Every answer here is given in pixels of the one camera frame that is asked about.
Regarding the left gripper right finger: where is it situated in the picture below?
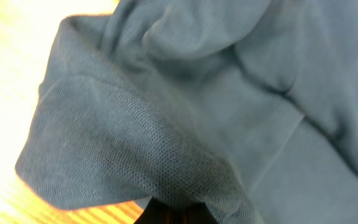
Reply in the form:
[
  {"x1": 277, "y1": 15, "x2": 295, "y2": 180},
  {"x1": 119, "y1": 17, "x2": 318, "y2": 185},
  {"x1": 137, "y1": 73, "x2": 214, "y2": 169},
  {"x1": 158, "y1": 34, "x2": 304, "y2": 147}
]
[{"x1": 183, "y1": 203, "x2": 218, "y2": 224}]

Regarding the blue polo shirt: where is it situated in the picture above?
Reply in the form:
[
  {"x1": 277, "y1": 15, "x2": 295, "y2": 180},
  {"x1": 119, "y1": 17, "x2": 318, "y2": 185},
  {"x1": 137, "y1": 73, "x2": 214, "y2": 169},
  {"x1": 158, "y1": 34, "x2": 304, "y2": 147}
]
[{"x1": 15, "y1": 0, "x2": 358, "y2": 223}]

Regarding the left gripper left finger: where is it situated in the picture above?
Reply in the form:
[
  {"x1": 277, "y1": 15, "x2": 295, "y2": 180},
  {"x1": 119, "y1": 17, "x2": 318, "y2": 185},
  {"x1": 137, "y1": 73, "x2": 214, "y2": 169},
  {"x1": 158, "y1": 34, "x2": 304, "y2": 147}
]
[{"x1": 134, "y1": 198, "x2": 182, "y2": 224}]

